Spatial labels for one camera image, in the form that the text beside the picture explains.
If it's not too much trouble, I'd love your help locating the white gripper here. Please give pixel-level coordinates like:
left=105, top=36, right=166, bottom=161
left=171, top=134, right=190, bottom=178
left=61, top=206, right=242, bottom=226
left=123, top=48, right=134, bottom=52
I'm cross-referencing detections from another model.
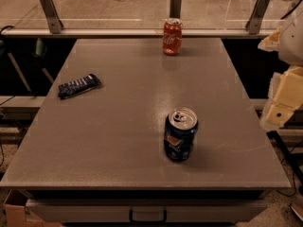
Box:
left=258, top=3, right=303, bottom=131

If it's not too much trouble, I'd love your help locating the blue pepsi can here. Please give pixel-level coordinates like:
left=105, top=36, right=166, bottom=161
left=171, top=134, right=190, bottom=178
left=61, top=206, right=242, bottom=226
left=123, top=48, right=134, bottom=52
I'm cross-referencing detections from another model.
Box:
left=164, top=107, right=199, bottom=161

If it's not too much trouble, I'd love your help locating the orange soda can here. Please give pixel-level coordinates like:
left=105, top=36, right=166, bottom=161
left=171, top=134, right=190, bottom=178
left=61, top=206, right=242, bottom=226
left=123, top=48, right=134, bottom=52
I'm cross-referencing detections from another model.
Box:
left=162, top=18, right=182, bottom=55

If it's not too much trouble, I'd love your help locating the blue rxbar wrapper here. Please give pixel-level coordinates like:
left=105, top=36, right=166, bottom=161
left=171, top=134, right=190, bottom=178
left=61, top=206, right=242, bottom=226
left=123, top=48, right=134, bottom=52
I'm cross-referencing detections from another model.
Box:
left=58, top=74, right=101, bottom=99

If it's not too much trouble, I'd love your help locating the clear acrylic barrier panel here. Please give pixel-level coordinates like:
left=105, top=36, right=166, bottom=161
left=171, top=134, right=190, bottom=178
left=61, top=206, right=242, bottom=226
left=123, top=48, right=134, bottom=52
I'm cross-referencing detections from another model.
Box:
left=0, top=0, right=297, bottom=30

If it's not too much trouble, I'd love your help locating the grey table drawer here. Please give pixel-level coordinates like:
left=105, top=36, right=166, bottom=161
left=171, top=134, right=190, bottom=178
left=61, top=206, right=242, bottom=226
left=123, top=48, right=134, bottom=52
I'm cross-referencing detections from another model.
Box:
left=26, top=199, right=267, bottom=224

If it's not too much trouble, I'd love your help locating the cardboard box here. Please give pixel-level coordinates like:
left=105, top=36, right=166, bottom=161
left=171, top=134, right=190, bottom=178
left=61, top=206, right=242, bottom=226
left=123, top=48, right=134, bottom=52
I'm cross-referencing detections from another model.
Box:
left=4, top=190, right=62, bottom=227

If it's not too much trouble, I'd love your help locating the right metal bracket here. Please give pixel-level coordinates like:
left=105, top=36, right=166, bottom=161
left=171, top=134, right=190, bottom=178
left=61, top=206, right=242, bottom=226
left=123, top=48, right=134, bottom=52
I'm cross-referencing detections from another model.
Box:
left=245, top=0, right=271, bottom=35

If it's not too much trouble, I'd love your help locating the metal bracket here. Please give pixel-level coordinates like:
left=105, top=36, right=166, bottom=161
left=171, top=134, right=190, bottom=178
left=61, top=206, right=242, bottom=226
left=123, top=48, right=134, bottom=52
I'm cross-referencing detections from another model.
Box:
left=39, top=0, right=63, bottom=34
left=245, top=0, right=271, bottom=35
left=169, top=0, right=182, bottom=18

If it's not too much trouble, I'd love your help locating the middle metal bracket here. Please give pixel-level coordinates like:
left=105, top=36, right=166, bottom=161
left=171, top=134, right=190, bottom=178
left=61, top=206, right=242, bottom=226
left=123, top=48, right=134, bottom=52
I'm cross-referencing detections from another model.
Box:
left=169, top=0, right=182, bottom=18

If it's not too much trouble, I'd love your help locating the black drawer handle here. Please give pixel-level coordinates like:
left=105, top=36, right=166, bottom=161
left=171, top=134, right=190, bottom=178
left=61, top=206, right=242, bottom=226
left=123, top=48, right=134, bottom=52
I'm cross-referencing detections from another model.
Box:
left=129, top=206, right=167, bottom=224

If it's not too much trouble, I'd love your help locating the left metal bracket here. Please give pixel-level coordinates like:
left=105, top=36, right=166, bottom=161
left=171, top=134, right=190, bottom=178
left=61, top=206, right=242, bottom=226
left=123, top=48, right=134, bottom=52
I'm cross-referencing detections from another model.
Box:
left=39, top=0, right=63, bottom=34

